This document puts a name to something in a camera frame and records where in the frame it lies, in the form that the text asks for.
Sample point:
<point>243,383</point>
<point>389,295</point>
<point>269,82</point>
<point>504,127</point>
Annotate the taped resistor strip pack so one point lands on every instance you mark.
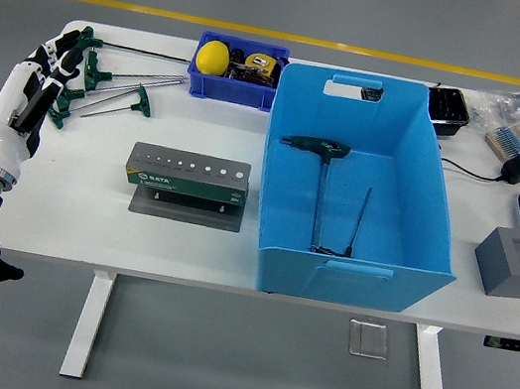
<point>507,137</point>

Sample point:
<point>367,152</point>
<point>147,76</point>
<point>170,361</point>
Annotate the grey block with square recess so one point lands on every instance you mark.
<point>504,268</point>

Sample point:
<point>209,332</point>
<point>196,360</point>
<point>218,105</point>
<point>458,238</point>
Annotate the dark metal tool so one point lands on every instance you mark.
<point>251,74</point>

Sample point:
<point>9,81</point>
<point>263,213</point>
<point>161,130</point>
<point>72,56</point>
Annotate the dark blue plastic bin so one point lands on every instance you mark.
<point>227,93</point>

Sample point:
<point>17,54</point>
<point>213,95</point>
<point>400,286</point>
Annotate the light blue folding box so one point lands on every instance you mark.
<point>403,179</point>

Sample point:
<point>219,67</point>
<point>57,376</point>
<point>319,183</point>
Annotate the white table leg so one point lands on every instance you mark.
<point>83,324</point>
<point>433,386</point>

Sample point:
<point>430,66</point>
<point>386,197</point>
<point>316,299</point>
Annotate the black plastic tray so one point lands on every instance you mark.
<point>448,109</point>

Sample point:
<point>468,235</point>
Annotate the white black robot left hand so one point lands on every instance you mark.
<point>8,110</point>

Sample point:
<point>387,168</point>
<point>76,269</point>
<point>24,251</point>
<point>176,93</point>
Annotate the yellow tape measure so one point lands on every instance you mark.
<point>258,60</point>

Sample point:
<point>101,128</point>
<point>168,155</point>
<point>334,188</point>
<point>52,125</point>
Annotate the yellow foam ball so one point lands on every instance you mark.
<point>212,57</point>

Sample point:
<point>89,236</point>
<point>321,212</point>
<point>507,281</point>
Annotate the green grey hex key holder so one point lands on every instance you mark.
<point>186,185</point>

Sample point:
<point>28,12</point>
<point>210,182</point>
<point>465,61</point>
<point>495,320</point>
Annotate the silver floor plate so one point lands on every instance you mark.
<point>368,339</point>

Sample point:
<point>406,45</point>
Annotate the black round part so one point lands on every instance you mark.
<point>237,56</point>

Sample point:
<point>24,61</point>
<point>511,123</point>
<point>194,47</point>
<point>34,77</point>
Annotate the small black device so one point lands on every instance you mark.
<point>372,93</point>

